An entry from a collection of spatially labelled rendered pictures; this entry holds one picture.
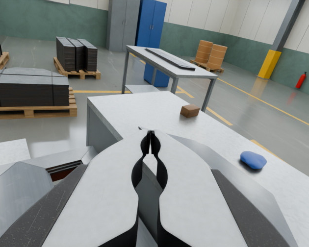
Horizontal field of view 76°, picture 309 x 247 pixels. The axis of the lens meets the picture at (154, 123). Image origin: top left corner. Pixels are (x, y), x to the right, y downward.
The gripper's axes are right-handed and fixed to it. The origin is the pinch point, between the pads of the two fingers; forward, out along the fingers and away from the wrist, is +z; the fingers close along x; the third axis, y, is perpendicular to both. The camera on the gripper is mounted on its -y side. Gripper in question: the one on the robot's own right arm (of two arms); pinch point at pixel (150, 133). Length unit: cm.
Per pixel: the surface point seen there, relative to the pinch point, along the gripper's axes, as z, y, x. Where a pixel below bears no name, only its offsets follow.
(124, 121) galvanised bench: 73, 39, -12
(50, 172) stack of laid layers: 56, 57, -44
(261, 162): 53, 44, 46
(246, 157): 55, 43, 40
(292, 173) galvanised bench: 52, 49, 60
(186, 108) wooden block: 90, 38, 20
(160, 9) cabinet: 861, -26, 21
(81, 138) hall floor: 199, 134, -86
